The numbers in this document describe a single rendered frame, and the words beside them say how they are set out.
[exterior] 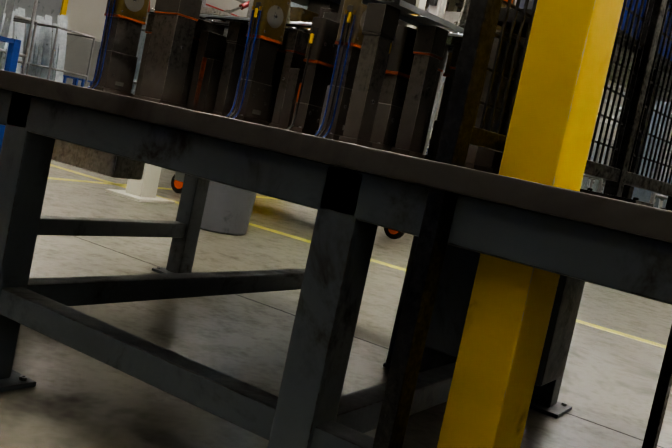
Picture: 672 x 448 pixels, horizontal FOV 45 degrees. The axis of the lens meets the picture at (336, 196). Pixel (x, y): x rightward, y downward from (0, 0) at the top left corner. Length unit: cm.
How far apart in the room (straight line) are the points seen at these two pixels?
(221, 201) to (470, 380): 382
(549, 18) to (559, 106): 14
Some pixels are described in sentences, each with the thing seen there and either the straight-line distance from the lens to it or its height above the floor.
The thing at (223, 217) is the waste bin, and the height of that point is 10.
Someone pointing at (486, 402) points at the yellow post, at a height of 35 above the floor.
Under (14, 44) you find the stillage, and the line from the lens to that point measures 655.
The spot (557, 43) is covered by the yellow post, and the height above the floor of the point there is 91.
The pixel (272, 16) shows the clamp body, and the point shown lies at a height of 99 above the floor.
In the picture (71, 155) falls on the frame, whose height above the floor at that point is 52.
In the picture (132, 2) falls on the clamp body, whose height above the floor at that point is 99.
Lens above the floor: 70
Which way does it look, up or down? 4 degrees down
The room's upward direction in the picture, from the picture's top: 12 degrees clockwise
